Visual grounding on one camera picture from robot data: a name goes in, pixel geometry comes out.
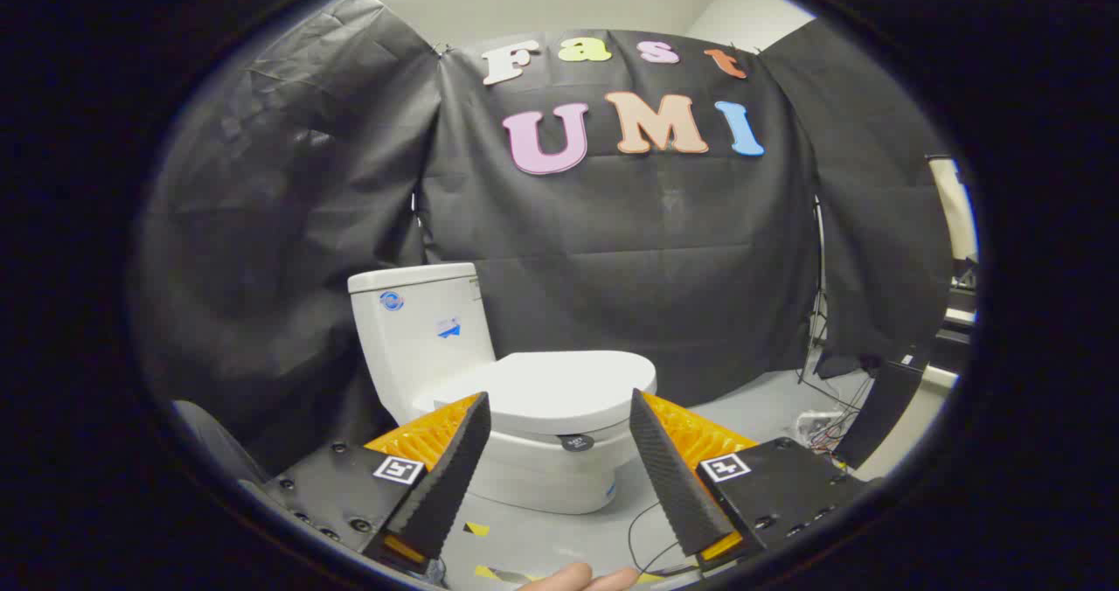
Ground white toilet lid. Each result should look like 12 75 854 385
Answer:
411 350 658 439

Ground black backdrop cloth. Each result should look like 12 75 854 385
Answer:
131 0 954 478

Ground metal backdrop stand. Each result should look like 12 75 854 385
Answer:
797 196 830 386

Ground thin black floor cable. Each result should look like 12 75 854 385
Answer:
627 501 700 574

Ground black flat panel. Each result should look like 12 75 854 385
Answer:
835 359 926 469

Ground white upright panel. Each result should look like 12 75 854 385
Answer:
927 156 978 261

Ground yellow black floor tape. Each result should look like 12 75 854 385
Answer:
462 521 530 585

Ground white ceramic toilet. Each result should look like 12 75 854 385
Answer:
347 262 648 515

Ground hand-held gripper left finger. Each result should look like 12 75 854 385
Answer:
261 390 492 574

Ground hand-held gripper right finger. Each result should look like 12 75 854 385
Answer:
628 388 879 574

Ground tangle of floor cables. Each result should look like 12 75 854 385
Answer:
794 371 875 454

